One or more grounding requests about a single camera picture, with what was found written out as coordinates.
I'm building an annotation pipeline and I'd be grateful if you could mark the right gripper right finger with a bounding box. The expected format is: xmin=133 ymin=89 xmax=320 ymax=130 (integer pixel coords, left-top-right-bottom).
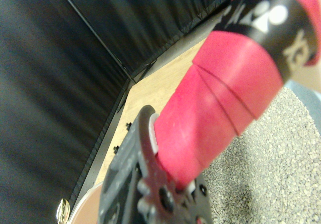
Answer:
xmin=137 ymin=104 xmax=182 ymax=224

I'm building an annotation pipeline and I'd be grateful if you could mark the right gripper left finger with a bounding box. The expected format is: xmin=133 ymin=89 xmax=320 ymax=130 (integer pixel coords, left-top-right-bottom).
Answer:
xmin=99 ymin=120 xmax=144 ymax=224

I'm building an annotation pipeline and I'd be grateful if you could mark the blue litter tray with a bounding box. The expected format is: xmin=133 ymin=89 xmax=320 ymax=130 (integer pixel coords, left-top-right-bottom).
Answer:
xmin=200 ymin=79 xmax=321 ymax=224

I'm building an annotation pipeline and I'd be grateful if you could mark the black curtain stand pole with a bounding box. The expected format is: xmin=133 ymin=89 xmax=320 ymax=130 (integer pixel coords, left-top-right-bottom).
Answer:
xmin=53 ymin=0 xmax=133 ymax=81

